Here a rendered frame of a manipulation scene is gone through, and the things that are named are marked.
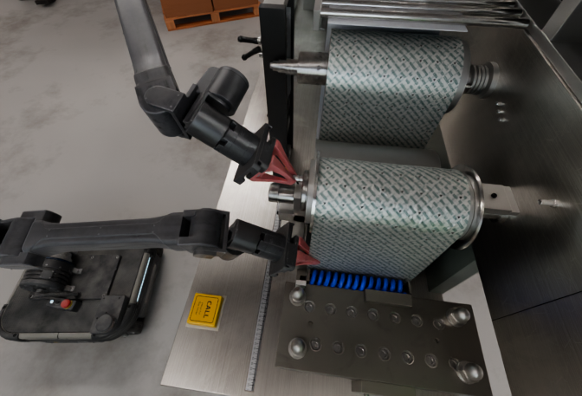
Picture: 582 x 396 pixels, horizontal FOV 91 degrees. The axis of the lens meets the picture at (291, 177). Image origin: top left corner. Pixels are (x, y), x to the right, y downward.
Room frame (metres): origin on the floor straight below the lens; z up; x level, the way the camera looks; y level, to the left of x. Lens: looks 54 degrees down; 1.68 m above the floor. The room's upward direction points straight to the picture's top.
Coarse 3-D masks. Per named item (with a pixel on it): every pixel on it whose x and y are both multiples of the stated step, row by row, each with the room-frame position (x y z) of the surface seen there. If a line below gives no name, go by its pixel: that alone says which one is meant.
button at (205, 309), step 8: (200, 296) 0.18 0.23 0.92; (208, 296) 0.18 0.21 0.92; (216, 296) 0.18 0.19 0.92; (192, 304) 0.16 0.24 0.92; (200, 304) 0.16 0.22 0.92; (208, 304) 0.16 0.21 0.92; (216, 304) 0.16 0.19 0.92; (192, 312) 0.15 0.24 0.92; (200, 312) 0.15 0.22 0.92; (208, 312) 0.15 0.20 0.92; (216, 312) 0.15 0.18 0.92; (192, 320) 0.13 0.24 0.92; (200, 320) 0.13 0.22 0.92; (208, 320) 0.13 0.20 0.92; (216, 320) 0.13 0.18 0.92
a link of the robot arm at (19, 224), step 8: (0, 224) 0.27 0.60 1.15; (8, 224) 0.27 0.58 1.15; (16, 224) 0.26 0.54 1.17; (24, 224) 0.26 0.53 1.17; (0, 232) 0.26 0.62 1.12; (8, 232) 0.24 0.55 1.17; (16, 232) 0.24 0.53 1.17; (24, 232) 0.24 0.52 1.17; (0, 240) 0.25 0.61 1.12; (8, 240) 0.22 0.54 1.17; (16, 240) 0.23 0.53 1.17; (24, 240) 0.23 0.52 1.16; (0, 248) 0.21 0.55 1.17; (8, 248) 0.21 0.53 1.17; (16, 248) 0.21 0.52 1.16; (0, 256) 0.20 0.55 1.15
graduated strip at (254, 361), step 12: (276, 216) 0.42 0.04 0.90; (276, 228) 0.38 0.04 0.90; (264, 276) 0.24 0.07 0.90; (264, 288) 0.21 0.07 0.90; (264, 300) 0.18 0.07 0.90; (264, 312) 0.15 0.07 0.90; (264, 324) 0.12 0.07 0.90; (252, 348) 0.07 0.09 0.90; (252, 360) 0.05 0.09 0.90; (252, 372) 0.03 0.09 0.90; (252, 384) 0.00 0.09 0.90
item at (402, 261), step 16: (320, 240) 0.22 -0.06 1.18; (336, 240) 0.22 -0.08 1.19; (352, 240) 0.21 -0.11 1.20; (320, 256) 0.22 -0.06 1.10; (336, 256) 0.21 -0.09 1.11; (352, 256) 0.21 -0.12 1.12; (368, 256) 0.21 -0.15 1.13; (384, 256) 0.20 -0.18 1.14; (400, 256) 0.20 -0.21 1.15; (416, 256) 0.20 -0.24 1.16; (432, 256) 0.19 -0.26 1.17; (352, 272) 0.21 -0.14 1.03; (368, 272) 0.20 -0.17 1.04; (384, 272) 0.20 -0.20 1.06; (400, 272) 0.20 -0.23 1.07; (416, 272) 0.19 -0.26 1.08
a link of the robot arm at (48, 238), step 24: (24, 216) 0.28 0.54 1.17; (48, 216) 0.28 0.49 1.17; (168, 216) 0.25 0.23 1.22; (192, 216) 0.25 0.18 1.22; (216, 216) 0.25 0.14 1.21; (48, 240) 0.22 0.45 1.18; (72, 240) 0.22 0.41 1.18; (96, 240) 0.22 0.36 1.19; (120, 240) 0.21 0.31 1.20; (144, 240) 0.21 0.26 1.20; (168, 240) 0.21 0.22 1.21; (192, 240) 0.20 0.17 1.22; (216, 240) 0.21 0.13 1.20; (0, 264) 0.18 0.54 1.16; (24, 264) 0.18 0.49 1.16
